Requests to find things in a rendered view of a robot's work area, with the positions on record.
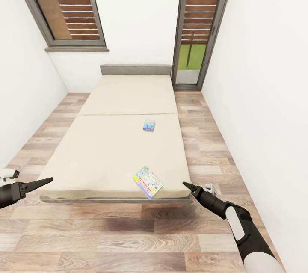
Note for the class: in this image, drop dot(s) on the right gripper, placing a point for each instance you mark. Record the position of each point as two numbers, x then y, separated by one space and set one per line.
204 198

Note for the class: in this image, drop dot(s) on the board game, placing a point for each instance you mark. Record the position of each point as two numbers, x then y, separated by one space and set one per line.
149 124
148 182

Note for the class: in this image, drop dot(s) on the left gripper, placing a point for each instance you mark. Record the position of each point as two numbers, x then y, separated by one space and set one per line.
14 192

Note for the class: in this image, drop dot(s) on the door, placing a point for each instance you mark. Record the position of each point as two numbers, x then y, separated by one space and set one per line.
198 24

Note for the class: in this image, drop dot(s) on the fixed window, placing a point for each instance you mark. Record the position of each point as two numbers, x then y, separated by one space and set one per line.
69 25

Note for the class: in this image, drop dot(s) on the bed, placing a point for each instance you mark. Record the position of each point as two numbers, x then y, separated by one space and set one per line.
106 144

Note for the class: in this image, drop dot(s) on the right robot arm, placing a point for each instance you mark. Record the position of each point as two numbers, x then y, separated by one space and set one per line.
254 251

